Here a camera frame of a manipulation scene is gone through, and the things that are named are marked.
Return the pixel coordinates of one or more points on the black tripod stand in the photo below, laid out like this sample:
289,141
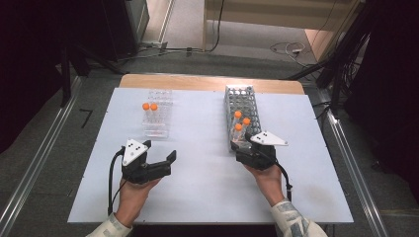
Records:
70,65
332,62

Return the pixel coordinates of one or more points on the black cabinet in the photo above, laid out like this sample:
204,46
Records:
125,26

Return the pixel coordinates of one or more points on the white table cover board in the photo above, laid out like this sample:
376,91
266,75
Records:
204,184

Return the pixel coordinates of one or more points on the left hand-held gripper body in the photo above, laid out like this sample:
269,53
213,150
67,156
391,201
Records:
135,153

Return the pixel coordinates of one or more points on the light wooden desk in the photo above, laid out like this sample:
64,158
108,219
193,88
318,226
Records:
283,16

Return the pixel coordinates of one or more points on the metal floor rail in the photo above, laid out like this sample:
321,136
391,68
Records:
355,164
39,158

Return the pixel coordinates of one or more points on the metal test tube rack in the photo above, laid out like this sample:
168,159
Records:
243,98

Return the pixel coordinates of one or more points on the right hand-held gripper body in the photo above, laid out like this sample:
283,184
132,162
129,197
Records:
260,154

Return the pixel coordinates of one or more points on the clear plastic test tube rack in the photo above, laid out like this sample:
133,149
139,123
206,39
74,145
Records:
158,125

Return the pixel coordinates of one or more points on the person's right hand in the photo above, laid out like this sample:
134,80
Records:
268,184

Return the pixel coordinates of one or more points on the person's left hand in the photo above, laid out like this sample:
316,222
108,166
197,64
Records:
135,197

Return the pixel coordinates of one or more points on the wooden table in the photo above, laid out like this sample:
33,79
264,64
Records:
197,82

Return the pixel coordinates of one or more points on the orange capped test tube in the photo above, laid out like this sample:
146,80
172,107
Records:
237,114
246,121
146,106
153,107
238,127

